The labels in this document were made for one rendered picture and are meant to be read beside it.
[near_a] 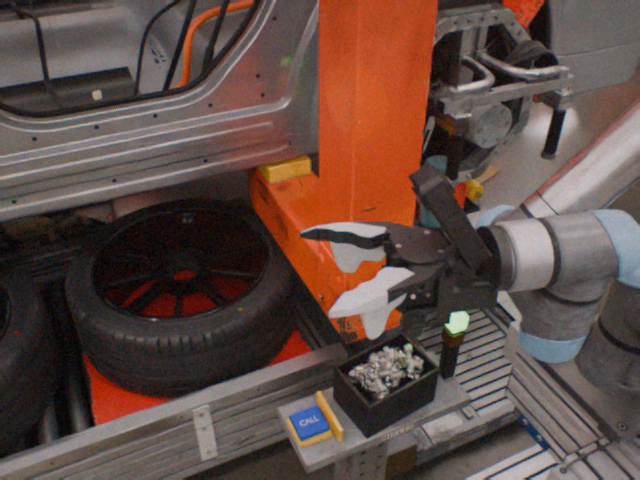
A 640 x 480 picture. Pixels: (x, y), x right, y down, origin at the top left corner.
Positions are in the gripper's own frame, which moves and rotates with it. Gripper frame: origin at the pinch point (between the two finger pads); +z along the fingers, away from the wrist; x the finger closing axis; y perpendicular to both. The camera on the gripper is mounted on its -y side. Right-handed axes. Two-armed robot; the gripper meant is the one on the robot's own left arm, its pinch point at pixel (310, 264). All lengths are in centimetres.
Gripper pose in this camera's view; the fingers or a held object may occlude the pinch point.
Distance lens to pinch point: 60.6
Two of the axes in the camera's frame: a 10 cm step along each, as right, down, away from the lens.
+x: -1.9, -4.9, 8.5
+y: 0.3, 8.6, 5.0
